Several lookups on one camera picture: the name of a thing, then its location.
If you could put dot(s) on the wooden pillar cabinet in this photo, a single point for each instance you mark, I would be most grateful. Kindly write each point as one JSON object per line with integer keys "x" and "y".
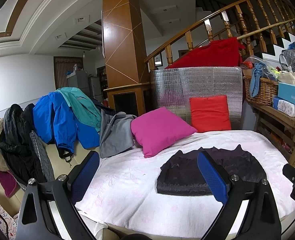
{"x": 125, "y": 51}

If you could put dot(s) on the light blue cloth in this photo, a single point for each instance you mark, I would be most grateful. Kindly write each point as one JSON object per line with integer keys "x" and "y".
{"x": 259, "y": 70}

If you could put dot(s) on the silver foil insulation panel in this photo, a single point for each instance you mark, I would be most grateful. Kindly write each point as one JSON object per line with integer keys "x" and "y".
{"x": 173, "y": 88}

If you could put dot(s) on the red-orange pillow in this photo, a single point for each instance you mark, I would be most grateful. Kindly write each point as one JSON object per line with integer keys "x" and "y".
{"x": 210, "y": 113}

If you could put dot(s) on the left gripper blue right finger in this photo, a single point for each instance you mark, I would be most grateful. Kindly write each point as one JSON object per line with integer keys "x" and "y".
{"x": 261, "y": 218}

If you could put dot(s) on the wooden stair railing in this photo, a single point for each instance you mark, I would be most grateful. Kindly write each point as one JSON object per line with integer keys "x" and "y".
{"x": 257, "y": 24}

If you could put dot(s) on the red blanket on panel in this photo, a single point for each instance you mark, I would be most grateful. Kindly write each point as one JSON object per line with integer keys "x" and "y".
{"x": 218, "y": 53}

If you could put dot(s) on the teal shirt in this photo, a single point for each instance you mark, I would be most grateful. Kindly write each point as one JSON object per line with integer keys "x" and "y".
{"x": 82, "y": 106}

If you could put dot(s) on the black jacket on sofa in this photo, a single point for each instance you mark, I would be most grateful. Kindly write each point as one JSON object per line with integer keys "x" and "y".
{"x": 22, "y": 149}

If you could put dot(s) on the tissue pack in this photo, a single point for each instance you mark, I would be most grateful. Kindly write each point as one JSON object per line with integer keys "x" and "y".
{"x": 284, "y": 106}

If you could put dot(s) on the blue cardboard box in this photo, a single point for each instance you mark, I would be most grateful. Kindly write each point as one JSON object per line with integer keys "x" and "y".
{"x": 286, "y": 92}

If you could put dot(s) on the black quilted jacket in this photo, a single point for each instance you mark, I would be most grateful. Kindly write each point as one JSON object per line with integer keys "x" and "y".
{"x": 197, "y": 172}

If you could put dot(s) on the patterned white cushion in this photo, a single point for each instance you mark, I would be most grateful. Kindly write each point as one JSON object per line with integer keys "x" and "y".
{"x": 8, "y": 226}

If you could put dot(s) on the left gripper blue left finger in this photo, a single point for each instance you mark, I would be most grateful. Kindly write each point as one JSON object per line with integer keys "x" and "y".
{"x": 35, "y": 219}

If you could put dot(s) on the wicker basket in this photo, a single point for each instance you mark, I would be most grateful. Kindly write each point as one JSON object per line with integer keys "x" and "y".
{"x": 268, "y": 89}

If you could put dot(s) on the pink pillow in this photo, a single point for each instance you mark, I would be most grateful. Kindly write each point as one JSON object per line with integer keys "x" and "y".
{"x": 159, "y": 129}

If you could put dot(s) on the magenta cloth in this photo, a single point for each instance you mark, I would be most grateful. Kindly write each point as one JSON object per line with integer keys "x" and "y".
{"x": 8, "y": 183}

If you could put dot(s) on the white bed cover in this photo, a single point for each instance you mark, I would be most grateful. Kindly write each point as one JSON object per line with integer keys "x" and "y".
{"x": 123, "y": 191}

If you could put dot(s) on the grey garment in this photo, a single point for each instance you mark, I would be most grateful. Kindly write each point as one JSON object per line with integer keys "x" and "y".
{"x": 115, "y": 134}

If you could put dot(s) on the grey refrigerator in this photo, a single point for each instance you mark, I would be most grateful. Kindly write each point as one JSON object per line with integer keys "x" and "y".
{"x": 90, "y": 85}

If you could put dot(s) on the blue jacket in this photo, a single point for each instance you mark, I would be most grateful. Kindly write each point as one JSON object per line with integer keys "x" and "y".
{"x": 55, "y": 123}

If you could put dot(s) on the wooden side table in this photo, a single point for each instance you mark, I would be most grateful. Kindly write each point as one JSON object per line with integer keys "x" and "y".
{"x": 278, "y": 128}

